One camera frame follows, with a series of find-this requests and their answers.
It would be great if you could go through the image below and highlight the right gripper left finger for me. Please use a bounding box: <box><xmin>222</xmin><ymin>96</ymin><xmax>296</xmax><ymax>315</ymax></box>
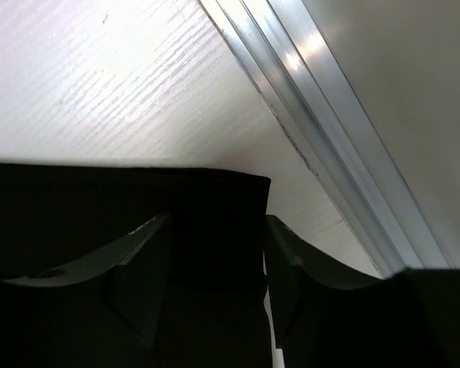
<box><xmin>0</xmin><ymin>213</ymin><xmax>171</xmax><ymax>347</ymax></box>

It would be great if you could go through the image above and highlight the aluminium frame rail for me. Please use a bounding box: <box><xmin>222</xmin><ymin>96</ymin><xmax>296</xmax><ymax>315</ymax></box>
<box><xmin>202</xmin><ymin>1</ymin><xmax>452</xmax><ymax>276</ymax></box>

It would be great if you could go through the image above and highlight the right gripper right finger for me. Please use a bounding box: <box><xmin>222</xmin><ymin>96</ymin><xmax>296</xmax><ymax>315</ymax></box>
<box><xmin>264</xmin><ymin>215</ymin><xmax>388</xmax><ymax>349</ymax></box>

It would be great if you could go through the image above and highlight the black skirt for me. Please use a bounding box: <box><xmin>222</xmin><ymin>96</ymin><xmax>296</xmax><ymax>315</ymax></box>
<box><xmin>0</xmin><ymin>163</ymin><xmax>273</xmax><ymax>367</ymax></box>

